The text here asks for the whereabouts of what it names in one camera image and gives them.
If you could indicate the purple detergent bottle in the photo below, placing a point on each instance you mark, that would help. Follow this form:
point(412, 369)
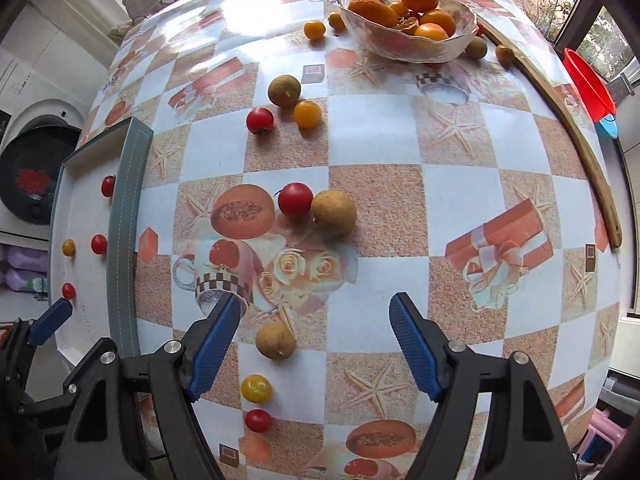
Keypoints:
point(25, 257)
point(20, 280)

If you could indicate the blue plastic container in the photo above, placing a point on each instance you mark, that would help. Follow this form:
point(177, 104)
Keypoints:
point(608, 126)

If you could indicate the printed checkered tablecloth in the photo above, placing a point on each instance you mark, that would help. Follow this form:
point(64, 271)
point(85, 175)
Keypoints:
point(400, 210)

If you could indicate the white washing machine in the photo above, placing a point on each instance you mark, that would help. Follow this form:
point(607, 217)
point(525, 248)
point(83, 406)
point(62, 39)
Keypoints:
point(30, 160)

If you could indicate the clear glass bowl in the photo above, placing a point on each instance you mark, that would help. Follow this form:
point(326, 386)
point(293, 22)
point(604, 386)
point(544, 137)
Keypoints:
point(395, 45)

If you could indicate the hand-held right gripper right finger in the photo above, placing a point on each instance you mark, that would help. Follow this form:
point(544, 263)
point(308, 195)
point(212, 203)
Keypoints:
point(415, 350)

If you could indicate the red cherry tomato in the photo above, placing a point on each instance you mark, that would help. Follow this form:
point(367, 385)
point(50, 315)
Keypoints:
point(99, 244)
point(258, 420)
point(108, 186)
point(295, 199)
point(260, 120)
point(68, 291)

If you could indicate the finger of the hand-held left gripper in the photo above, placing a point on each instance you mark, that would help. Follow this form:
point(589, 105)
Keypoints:
point(49, 319)

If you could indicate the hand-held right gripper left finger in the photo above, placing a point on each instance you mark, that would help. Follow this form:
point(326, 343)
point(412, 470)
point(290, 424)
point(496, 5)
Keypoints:
point(215, 347)

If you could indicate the pink plastic stool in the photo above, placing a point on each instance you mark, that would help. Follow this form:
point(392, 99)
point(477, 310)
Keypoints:
point(602, 435)

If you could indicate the yellow cherry tomato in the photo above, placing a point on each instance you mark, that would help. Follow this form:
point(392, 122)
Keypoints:
point(256, 388)
point(336, 20)
point(315, 30)
point(68, 247)
point(307, 113)

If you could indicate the brown longan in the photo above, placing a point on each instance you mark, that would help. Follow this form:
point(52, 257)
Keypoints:
point(334, 212)
point(505, 53)
point(284, 91)
point(475, 47)
point(275, 341)

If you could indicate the brown wrinkled fruit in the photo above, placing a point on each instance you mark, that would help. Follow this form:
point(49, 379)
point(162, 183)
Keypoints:
point(406, 25)

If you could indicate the white tray with grey rim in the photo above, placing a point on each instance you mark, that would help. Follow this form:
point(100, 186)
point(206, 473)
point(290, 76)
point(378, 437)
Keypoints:
point(85, 270)

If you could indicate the small orange fruit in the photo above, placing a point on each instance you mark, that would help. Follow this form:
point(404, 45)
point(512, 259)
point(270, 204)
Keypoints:
point(399, 7)

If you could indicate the red plastic basin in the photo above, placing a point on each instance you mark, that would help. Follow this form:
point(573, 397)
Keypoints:
point(587, 85)

